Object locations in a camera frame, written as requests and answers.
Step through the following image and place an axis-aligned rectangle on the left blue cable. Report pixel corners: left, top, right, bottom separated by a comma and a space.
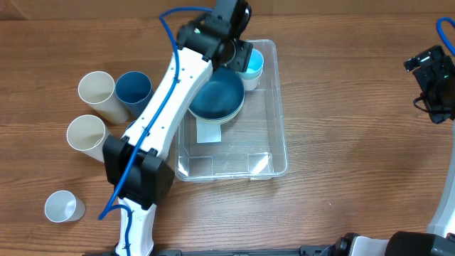
98, 6, 214, 256

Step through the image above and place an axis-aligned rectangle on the blue cable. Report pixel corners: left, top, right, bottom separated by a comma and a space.
98, 6, 214, 256
436, 16, 455, 57

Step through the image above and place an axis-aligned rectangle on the right blue cable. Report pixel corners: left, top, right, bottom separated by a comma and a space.
436, 16, 455, 57

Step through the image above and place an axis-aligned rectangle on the cream tall cup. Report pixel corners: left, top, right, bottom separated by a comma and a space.
77, 71, 129, 124
66, 114, 111, 163

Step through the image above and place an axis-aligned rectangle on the clear plastic storage container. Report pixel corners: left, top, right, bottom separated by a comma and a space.
176, 39, 288, 182

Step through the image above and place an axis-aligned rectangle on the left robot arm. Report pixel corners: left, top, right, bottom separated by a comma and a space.
99, 8, 252, 255

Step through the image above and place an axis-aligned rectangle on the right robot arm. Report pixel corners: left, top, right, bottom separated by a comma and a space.
321, 51, 454, 255

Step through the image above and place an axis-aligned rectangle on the mint green small cup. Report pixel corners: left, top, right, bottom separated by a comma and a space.
238, 68, 262, 80

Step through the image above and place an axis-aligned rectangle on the light blue small cup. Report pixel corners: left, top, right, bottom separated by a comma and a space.
247, 48, 264, 70

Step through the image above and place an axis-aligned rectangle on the pink small cup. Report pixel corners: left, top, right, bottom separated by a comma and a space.
242, 77, 260, 91

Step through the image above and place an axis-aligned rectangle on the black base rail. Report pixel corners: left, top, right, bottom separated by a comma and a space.
152, 245, 334, 256

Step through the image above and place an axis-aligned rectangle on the dark blue bowl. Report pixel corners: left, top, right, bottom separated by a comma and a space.
188, 68, 245, 120

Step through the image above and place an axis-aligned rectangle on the dark blue tall cup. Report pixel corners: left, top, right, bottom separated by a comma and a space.
115, 71, 154, 117

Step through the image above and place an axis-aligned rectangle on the white label in container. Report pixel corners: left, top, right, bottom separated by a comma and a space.
196, 119, 222, 144

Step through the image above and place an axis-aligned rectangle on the grey small cup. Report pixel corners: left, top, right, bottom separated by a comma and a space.
44, 190, 85, 223

